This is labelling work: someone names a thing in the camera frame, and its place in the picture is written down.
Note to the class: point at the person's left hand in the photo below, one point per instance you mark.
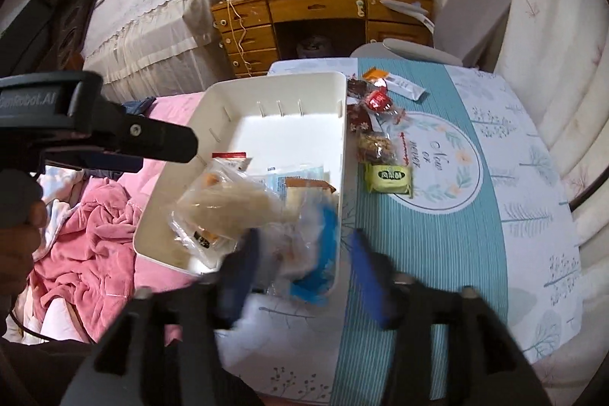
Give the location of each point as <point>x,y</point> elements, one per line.
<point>24,249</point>

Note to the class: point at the white plastic storage bin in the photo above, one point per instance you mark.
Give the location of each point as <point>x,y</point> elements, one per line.
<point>285,135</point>

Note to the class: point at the trash bin with bag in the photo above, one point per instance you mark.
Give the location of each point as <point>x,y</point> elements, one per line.
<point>313,47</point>

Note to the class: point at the clear yellow biscuit packet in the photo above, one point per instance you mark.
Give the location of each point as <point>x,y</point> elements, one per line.
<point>200,244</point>

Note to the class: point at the white drawer lock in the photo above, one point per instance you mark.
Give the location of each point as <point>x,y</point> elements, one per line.
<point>359,8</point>

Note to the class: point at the tree print tablecloth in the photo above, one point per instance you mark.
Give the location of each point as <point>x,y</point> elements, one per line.
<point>476,220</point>

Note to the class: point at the pink fleece blanket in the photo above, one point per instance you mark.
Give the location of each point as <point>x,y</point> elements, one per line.
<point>95,244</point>

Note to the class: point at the orange snack packet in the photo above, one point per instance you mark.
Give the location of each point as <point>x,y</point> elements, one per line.
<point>375,74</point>

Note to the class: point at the lace covered piano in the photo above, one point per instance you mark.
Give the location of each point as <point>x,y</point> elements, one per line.
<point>152,20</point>

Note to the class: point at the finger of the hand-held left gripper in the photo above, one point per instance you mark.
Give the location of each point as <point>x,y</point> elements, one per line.
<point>152,142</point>
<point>109,163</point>

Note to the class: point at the brown wooden door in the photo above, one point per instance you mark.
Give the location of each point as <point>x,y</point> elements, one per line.
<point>57,16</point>

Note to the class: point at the person's dark clothing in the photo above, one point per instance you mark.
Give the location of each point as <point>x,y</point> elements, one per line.
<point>38,368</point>

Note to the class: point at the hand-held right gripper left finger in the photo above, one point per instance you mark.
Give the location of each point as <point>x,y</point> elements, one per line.
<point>235,287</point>

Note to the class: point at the green snack packet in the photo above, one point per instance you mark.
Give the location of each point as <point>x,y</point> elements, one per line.
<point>388,178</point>

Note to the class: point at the white stick snack packet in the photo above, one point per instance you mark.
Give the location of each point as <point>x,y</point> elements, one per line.
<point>407,87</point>

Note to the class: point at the white blue fleece blanket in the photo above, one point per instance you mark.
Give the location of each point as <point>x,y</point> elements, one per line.
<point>62,187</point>

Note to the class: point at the red candy packet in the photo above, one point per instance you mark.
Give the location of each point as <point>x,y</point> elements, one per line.
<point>379,100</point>

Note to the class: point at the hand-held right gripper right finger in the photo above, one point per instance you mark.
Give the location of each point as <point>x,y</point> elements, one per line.
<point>371,287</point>

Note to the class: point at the wooden desk with drawers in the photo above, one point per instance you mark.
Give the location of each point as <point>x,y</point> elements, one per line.
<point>314,9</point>

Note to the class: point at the clear nut snack packet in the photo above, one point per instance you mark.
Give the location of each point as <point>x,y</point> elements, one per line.
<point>376,147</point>

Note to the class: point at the dark red foil snack packet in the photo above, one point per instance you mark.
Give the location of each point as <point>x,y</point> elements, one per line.
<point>360,118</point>
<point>357,88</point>

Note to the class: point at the small red label snack packet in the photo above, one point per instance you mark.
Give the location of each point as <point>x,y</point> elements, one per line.
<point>231,161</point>

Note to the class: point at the beige wafer packet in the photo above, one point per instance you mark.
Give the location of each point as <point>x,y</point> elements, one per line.
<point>309,194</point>

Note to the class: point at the large pale blue snack packet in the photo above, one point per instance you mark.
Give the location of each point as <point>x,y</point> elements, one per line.
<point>304,177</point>

